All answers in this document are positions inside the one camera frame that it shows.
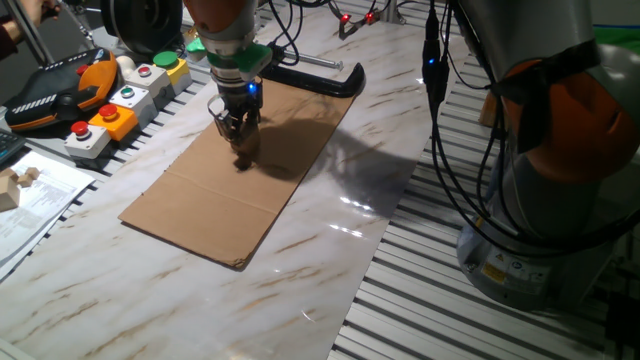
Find grey metal frame bar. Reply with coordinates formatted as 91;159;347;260
4;0;56;66

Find person hand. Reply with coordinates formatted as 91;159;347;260
17;0;59;29

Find white box green button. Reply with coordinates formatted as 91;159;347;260
108;84;160;129

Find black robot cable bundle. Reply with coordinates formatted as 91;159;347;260
422;0;640;259

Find white box large red button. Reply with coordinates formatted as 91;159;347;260
63;120;112;160

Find green cloth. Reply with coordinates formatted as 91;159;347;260
592;24;640;56

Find black orange teach pendant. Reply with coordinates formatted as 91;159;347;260
3;47;120;134

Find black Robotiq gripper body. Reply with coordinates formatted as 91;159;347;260
213;78;265;120

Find cardboard box white label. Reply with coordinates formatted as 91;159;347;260
180;24;201;51

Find black curved plastic handle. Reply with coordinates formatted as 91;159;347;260
259;62;367;100

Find large wooden cube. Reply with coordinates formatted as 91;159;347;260
0;175;21;212

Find small device red light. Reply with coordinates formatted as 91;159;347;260
329;0;407;41

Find yellow box green button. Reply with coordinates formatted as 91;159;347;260
152;50;194;96

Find white marble pattern mat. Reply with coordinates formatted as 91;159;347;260
0;0;474;360

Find black filament spool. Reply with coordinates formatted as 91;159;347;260
99;0;185;57

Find orange brown cardboard boxes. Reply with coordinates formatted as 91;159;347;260
478;89;501;127

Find white egg shaped object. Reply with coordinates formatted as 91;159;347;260
114;54;137;79

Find brown cardboard sheet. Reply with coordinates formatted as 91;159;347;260
118;79;357;271

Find white printed paper sheets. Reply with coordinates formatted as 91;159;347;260
0;149;96;281

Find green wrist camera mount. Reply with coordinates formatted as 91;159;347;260
185;37;274;81

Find white box small red button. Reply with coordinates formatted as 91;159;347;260
122;63;176;109

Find transparent plastic cable loop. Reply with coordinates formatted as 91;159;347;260
207;93;231;132

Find black computer keyboard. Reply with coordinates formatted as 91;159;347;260
0;128;27;169

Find long metal bolt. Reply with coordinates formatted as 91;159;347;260
282;48;345;71

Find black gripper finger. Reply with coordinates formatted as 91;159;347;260
213;112;241;150
242;109;262;144

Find orange box red button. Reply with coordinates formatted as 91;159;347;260
88;103;140;142

